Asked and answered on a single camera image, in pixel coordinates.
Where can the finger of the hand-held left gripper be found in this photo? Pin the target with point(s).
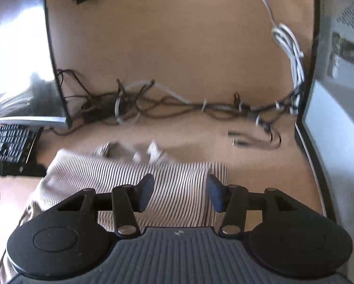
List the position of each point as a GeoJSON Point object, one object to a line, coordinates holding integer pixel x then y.
{"type": "Point", "coordinates": [23, 170]}

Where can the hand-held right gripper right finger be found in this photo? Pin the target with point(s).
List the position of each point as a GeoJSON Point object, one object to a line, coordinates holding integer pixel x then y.
{"type": "Point", "coordinates": [214, 193]}

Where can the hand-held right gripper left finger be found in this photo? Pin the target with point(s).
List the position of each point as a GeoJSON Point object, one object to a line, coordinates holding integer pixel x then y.
{"type": "Point", "coordinates": [145, 193]}

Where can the beige striped shorts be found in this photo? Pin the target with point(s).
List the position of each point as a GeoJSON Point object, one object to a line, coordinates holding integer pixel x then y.
{"type": "Point", "coordinates": [177, 183]}

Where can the black keyboard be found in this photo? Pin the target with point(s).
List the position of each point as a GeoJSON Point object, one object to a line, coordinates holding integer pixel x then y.
{"type": "Point", "coordinates": [10, 142]}

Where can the curved computer monitor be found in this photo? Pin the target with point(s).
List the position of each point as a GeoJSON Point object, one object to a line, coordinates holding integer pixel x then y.
{"type": "Point", "coordinates": [20, 50]}

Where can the white computer case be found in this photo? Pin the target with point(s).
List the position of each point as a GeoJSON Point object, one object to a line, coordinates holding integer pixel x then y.
{"type": "Point", "coordinates": [336, 109]}

